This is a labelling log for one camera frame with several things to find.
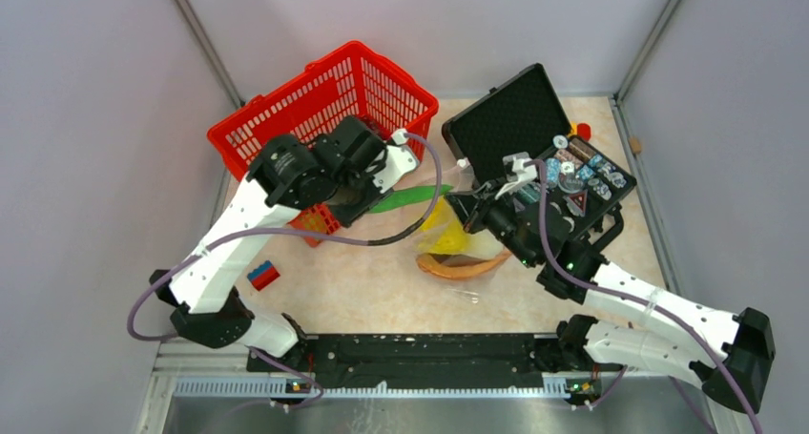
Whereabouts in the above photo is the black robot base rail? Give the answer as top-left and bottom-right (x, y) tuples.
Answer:
(280, 333), (597, 390)

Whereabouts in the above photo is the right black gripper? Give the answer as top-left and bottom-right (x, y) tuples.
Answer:
(445, 177), (538, 269)

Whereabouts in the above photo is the small tan wall block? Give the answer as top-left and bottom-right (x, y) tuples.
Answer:
(628, 136), (642, 155)

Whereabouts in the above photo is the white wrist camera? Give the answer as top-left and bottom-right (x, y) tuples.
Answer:
(365, 129), (420, 194)
(494, 152), (538, 200)

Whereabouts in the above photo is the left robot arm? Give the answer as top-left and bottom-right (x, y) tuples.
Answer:
(149, 115), (419, 371)

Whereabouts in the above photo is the orange toy steak slice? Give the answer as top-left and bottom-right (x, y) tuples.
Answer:
(415, 250), (511, 281)

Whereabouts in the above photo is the green toy chili pepper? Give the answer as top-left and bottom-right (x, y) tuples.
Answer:
(368, 186), (435, 214)

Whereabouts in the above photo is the yellow toy corn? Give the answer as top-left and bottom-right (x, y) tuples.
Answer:
(415, 197), (473, 256)

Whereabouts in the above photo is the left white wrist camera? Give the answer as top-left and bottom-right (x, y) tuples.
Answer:
(365, 129), (420, 194)

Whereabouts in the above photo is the black poker chip case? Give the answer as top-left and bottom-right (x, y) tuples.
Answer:
(442, 63), (637, 250)

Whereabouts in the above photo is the red plastic shopping basket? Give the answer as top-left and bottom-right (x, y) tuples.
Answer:
(207, 39), (441, 249)

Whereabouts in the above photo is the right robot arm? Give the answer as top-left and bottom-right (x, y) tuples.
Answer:
(446, 183), (776, 413)

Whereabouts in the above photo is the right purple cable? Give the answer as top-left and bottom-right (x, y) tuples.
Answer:
(533, 159), (766, 434)

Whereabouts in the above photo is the red round token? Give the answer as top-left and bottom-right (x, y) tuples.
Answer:
(575, 123), (591, 141)

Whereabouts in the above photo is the clear zip top bag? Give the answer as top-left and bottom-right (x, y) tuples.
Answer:
(411, 158), (510, 304)

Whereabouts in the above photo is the red blue toy block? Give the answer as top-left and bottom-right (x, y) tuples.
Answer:
(246, 259), (280, 291)

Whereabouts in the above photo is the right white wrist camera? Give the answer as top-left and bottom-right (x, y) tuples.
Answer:
(494, 152), (538, 200)

